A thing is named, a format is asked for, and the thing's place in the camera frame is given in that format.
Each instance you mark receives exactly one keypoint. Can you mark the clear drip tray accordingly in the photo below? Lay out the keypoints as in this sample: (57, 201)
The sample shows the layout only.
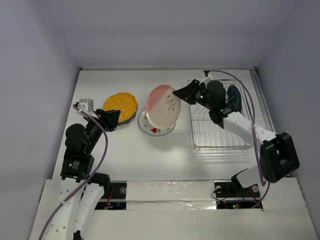
(247, 157)

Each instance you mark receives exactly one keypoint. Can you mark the white patterned plate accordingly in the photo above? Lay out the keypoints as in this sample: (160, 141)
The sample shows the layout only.
(149, 129)

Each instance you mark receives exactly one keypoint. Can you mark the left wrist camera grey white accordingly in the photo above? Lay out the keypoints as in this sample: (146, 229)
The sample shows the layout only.
(85, 105)

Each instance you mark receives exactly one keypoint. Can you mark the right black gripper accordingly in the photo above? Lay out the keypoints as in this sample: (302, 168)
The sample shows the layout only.
(194, 91)

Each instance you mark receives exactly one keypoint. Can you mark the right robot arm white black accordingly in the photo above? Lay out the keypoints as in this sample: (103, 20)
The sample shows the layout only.
(276, 155)

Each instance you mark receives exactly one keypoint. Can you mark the wire dish rack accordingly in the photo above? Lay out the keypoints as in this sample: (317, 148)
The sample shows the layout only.
(207, 137)

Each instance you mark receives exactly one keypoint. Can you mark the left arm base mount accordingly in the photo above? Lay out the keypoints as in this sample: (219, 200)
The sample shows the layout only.
(115, 199)

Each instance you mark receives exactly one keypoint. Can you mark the yellow dotted plate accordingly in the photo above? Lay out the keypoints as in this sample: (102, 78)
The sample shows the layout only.
(123, 101)

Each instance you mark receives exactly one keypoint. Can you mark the blue dotted plate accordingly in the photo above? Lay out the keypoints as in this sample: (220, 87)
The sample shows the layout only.
(129, 120)

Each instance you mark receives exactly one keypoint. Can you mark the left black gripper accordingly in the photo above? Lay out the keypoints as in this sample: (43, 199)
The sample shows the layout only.
(108, 118)

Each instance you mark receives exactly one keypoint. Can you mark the dark blue plate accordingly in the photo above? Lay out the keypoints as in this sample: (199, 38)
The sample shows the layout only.
(234, 98)

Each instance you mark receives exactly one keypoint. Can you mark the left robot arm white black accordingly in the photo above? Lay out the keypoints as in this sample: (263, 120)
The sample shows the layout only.
(81, 185)

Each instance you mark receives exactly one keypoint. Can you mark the white plate red rim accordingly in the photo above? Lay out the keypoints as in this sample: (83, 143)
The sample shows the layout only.
(162, 107)

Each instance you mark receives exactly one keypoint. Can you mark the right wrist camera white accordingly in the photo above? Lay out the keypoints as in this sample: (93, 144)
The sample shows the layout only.
(207, 77)

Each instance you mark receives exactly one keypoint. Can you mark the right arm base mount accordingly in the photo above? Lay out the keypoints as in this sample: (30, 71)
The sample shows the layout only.
(230, 196)

